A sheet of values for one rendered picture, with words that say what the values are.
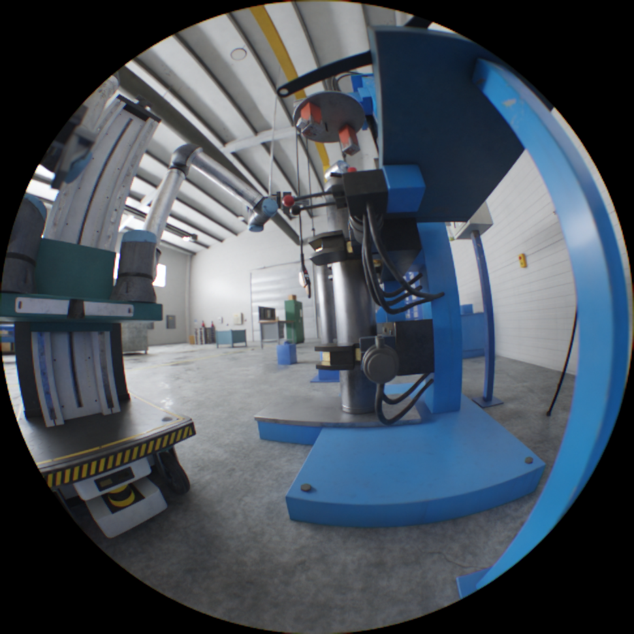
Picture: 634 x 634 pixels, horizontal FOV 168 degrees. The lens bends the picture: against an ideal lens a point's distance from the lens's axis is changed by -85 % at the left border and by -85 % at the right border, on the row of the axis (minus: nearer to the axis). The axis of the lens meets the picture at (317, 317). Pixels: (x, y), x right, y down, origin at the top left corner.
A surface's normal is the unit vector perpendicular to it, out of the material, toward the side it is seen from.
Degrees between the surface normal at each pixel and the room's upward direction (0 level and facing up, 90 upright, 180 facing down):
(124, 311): 90
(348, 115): 180
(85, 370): 90
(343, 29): 173
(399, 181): 90
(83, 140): 156
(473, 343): 90
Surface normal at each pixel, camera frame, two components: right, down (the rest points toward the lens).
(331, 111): 0.07, 1.00
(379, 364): -0.25, -0.03
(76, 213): 0.94, -0.08
